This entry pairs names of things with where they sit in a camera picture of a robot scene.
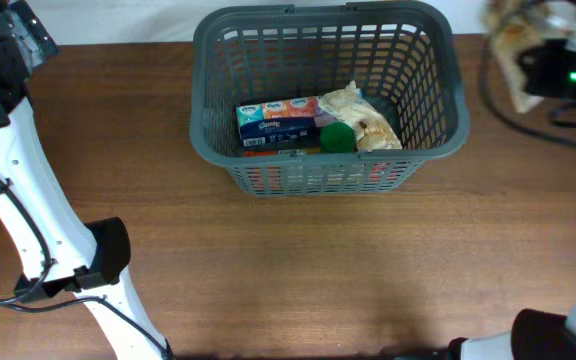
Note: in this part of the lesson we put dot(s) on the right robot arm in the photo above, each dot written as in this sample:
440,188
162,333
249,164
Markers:
534,335

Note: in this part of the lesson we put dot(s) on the beige pouch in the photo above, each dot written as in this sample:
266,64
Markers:
372,130

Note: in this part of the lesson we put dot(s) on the grey plastic basket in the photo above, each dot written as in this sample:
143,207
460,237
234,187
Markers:
400,54

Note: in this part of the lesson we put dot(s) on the orange pasta package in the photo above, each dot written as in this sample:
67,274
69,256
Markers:
303,179

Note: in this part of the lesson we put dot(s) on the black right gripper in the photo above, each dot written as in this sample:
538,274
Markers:
540,64

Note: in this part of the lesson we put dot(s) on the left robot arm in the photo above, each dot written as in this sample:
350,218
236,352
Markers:
59,252

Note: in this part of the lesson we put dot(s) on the tissue pack multipack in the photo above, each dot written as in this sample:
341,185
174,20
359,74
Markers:
281,121

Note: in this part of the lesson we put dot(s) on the green lid jar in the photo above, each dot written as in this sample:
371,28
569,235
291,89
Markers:
337,137

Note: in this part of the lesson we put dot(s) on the brown paper bag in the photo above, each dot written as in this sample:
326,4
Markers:
518,27

